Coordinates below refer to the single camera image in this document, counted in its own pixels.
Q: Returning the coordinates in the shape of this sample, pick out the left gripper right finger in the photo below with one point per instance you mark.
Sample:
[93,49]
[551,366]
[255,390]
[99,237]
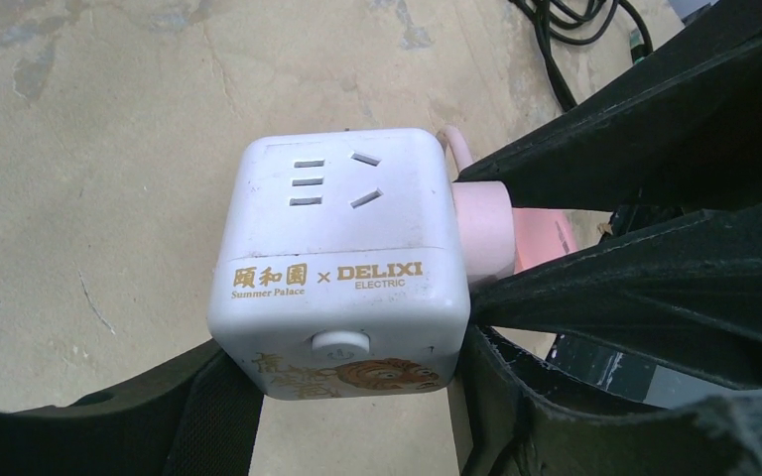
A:
[514,414]

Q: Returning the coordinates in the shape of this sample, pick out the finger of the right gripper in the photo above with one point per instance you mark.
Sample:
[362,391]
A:
[681,128]
[686,294]

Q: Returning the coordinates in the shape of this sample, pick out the white cube power socket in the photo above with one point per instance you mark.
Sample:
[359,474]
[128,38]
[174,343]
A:
[340,272]

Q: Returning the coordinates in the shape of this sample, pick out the pink round power strip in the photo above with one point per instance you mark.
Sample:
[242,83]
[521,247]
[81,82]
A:
[541,235]

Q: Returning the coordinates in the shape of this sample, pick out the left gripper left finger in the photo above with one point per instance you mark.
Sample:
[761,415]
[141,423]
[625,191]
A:
[196,414]

